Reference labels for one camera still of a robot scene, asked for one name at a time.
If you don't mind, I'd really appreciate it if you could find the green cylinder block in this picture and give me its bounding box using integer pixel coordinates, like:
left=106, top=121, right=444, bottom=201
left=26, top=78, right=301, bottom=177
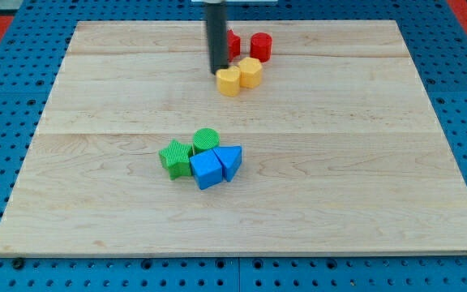
left=192, top=127, right=221, bottom=154

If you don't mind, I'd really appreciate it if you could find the yellow heart block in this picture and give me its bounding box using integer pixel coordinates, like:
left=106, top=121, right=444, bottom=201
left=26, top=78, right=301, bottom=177
left=216, top=66, right=241, bottom=97

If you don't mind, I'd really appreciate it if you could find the green star block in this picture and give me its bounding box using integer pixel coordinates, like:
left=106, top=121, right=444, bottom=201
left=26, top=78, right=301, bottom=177
left=158, top=140, right=193, bottom=180

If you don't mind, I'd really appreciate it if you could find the red cylinder block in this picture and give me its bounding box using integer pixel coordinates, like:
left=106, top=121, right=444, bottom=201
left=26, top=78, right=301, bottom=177
left=250, top=32, right=272, bottom=62

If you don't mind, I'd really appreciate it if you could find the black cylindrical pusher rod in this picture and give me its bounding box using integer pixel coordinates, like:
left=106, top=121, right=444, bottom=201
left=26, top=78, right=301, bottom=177
left=204, top=0, right=229, bottom=75

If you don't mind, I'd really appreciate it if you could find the blue cube block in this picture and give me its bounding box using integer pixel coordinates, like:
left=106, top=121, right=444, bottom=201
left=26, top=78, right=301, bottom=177
left=190, top=150, right=223, bottom=190

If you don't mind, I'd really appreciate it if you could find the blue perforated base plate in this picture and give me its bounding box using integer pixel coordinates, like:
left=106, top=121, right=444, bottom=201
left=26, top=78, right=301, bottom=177
left=0, top=0, right=467, bottom=291

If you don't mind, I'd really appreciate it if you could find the blue triangle block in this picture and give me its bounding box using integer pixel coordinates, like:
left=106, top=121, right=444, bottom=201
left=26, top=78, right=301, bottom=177
left=212, top=145, right=242, bottom=182

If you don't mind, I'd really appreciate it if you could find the yellow hexagon block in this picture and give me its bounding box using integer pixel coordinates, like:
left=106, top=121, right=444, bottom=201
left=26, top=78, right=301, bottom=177
left=238, top=57, right=263, bottom=88

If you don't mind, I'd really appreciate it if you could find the wooden board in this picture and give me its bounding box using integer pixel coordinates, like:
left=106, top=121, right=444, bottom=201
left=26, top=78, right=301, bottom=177
left=0, top=20, right=467, bottom=258

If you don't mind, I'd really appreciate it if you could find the red star block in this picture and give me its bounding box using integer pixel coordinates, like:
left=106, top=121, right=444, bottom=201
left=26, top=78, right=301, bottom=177
left=227, top=29, right=241, bottom=62

